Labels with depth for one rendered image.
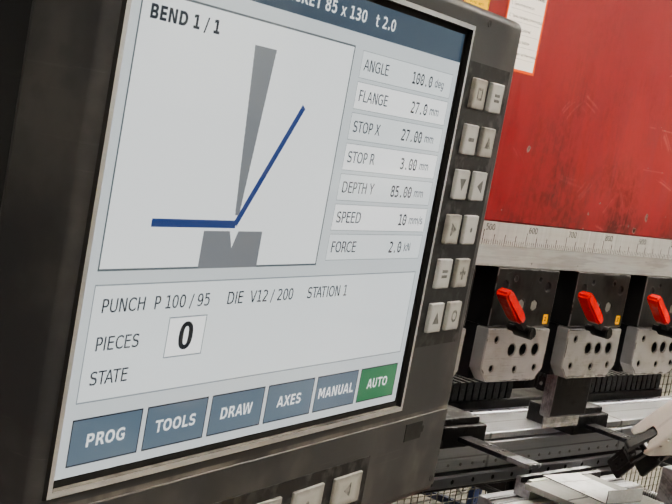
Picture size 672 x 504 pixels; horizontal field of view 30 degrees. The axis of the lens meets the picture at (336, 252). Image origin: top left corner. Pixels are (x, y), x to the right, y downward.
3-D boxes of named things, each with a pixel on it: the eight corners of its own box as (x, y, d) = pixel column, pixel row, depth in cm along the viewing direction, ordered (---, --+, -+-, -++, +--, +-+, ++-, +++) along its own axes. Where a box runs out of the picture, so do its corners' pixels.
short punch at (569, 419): (546, 430, 196) (558, 371, 195) (536, 426, 198) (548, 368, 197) (581, 427, 204) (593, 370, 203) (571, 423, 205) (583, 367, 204)
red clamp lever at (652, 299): (664, 294, 198) (679, 332, 204) (642, 288, 201) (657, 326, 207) (659, 302, 198) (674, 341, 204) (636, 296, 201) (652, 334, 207)
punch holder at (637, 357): (628, 375, 204) (649, 276, 202) (584, 361, 210) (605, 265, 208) (674, 373, 215) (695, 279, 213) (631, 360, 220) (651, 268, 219)
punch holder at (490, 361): (478, 382, 175) (501, 267, 173) (432, 366, 181) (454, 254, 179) (540, 379, 186) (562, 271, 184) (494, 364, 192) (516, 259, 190)
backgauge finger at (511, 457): (511, 479, 200) (517, 449, 200) (392, 429, 218) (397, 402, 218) (553, 473, 209) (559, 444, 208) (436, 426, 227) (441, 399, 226)
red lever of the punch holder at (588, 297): (595, 291, 184) (614, 333, 190) (572, 285, 187) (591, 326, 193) (589, 300, 183) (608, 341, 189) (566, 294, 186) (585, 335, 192)
